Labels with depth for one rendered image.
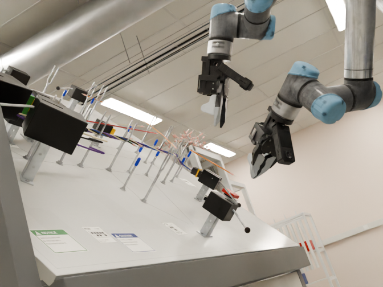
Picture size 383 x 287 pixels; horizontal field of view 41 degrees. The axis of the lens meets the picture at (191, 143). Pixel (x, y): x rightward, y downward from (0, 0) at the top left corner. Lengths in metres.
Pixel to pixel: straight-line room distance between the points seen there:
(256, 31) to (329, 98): 0.34
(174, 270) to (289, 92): 0.66
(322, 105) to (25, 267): 0.89
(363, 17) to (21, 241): 1.03
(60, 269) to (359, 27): 0.98
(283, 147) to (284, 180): 8.37
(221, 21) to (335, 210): 8.17
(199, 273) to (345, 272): 8.60
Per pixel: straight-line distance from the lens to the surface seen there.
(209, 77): 1.51
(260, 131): 1.46
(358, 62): 1.39
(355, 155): 9.59
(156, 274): 0.85
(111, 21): 3.93
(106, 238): 0.87
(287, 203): 9.73
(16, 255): 0.62
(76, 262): 0.74
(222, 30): 1.53
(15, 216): 0.64
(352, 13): 1.39
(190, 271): 0.96
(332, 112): 1.31
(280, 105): 1.41
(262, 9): 1.42
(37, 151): 0.94
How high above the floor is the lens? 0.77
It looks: 18 degrees up
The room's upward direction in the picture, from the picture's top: 19 degrees counter-clockwise
